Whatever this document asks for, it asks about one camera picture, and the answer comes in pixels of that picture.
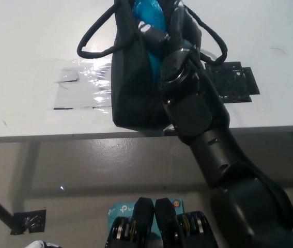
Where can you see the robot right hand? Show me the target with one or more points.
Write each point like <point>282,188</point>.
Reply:
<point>182,31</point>

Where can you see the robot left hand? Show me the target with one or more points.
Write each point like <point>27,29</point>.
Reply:
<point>40,245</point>

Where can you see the blue-wrapped stack of plates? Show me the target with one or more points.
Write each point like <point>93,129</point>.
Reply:
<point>150,13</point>

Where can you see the black fabric tote bag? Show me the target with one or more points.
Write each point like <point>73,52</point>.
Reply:
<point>130,98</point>

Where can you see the large black tape patch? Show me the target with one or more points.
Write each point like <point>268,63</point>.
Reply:
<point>234,80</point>

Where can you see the teal tp-link box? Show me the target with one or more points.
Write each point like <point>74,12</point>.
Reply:
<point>121,209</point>

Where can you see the small black tape strip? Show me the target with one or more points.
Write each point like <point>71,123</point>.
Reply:
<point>169,131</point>

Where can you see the clear plastic tape sheet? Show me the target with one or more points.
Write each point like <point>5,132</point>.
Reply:
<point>84,90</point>

